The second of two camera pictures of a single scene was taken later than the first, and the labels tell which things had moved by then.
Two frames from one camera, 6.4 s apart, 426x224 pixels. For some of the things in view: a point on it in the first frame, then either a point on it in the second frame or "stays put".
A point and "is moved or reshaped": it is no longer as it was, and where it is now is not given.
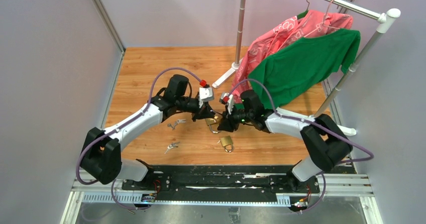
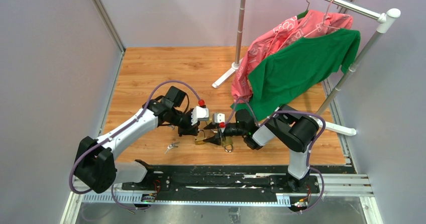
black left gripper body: [198, 114] -> [185, 125]
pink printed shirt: [311, 23] stays put
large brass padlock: [227, 142] stays put
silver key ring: [173, 145] stays put
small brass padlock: [213, 125] is moved or reshaped
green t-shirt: [309, 60] stays put
